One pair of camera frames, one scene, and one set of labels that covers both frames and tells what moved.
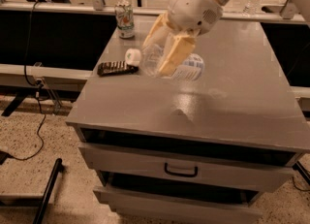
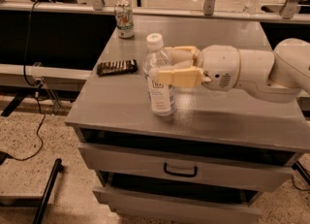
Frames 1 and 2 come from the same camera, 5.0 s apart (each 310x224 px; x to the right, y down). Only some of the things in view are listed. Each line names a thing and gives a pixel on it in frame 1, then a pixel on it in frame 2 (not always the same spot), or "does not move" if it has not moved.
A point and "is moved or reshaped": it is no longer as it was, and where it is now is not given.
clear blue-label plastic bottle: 190,68 is moved or reshaped
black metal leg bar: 42,206 does not move
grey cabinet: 199,151 does not move
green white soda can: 124,16 does not move
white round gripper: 191,8 → 219,66
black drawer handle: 196,171 does not move
